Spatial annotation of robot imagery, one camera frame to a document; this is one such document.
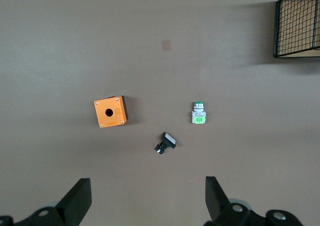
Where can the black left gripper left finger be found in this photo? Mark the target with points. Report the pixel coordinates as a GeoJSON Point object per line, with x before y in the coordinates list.
{"type": "Point", "coordinates": [75, 201]}

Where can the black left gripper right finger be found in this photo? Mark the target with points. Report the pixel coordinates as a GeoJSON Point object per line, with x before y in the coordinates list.
{"type": "Point", "coordinates": [215, 198]}

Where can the clear tape patch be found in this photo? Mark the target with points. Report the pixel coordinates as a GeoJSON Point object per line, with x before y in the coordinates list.
{"type": "Point", "coordinates": [166, 45]}

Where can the black switch with white cap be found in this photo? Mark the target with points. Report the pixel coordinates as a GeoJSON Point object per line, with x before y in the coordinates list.
{"type": "Point", "coordinates": [168, 140]}

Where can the green push button switch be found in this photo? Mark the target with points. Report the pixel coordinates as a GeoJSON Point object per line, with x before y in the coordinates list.
{"type": "Point", "coordinates": [198, 116]}

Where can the orange button enclosure box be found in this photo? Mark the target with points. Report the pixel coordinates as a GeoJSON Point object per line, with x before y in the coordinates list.
{"type": "Point", "coordinates": [116, 112]}

